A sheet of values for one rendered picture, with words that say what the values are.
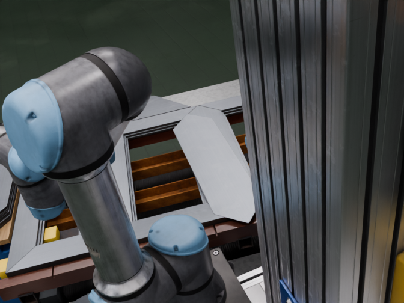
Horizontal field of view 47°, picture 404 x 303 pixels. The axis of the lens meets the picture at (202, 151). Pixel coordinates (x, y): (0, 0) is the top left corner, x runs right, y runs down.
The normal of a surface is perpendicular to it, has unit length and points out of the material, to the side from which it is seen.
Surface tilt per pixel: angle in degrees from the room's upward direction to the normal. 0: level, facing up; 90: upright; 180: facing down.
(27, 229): 0
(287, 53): 90
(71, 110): 65
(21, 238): 0
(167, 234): 7
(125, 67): 52
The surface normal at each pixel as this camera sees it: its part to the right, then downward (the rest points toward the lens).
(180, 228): -0.07, -0.85
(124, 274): 0.40, 0.50
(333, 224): -0.92, 0.33
